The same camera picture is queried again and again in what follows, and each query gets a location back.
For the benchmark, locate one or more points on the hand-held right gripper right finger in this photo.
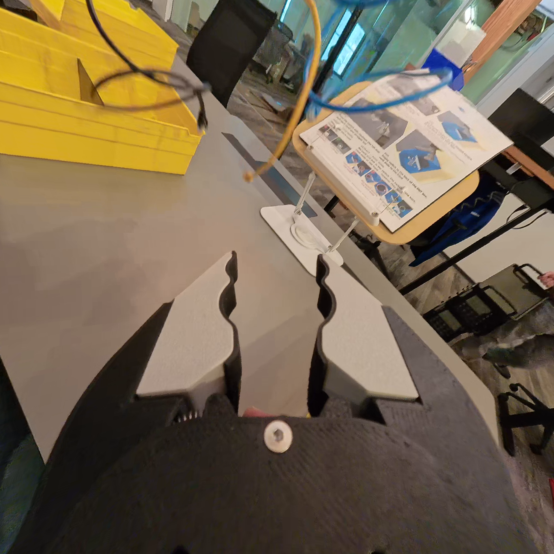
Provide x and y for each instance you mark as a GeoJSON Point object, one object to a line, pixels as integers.
{"type": "Point", "coordinates": [363, 346]}

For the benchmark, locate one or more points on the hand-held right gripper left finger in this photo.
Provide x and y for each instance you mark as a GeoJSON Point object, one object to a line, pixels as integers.
{"type": "Point", "coordinates": [190, 346]}

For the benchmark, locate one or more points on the yellow plastic bin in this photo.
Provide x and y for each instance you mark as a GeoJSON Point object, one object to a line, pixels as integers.
{"type": "Point", "coordinates": [108, 143]}
{"type": "Point", "coordinates": [130, 30]}

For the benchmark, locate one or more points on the black storage crate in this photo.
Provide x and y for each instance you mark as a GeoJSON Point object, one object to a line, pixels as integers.
{"type": "Point", "coordinates": [476, 307]}

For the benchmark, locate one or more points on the instruction sheet on stand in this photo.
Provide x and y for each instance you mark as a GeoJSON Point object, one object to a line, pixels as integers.
{"type": "Point", "coordinates": [415, 231]}

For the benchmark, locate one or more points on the blue sports jacket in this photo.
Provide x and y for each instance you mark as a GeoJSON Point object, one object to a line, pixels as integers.
{"type": "Point", "coordinates": [467, 220]}

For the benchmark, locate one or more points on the printed instruction sheet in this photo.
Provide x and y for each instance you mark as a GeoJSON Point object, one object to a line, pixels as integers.
{"type": "Point", "coordinates": [433, 130]}

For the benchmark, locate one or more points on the wooden table with black legs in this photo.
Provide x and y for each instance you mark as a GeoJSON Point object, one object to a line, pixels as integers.
{"type": "Point", "coordinates": [528, 164]}

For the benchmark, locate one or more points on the black monitor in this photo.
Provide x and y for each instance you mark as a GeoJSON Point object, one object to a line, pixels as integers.
{"type": "Point", "coordinates": [523, 117]}

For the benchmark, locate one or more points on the blue plastic box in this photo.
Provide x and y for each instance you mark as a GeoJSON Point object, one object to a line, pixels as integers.
{"type": "Point", "coordinates": [437, 58]}

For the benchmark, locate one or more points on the black office chair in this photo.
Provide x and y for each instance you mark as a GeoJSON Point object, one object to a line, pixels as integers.
{"type": "Point", "coordinates": [229, 43]}

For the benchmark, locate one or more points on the wooden post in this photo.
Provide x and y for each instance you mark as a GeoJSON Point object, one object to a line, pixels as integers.
{"type": "Point", "coordinates": [506, 30]}

